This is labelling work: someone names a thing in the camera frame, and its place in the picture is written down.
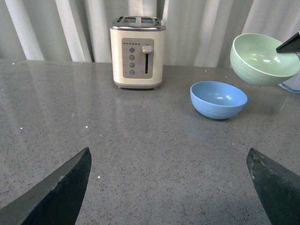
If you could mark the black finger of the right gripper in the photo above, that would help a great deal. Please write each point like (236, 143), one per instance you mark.
(292, 45)

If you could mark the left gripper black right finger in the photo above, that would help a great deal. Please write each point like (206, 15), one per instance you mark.
(277, 187)

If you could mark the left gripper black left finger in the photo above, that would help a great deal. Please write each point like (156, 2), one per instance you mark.
(56, 200)

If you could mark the green bowl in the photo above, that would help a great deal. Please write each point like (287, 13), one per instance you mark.
(255, 60)

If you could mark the blue bowl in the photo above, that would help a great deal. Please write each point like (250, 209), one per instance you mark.
(217, 100)

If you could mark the clear plastic food container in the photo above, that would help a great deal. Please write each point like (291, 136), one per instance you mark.
(293, 83)

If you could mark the white curtain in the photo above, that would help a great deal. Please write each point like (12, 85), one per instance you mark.
(198, 32)

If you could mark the cream two-slot toaster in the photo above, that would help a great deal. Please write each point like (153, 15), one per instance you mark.
(137, 44)

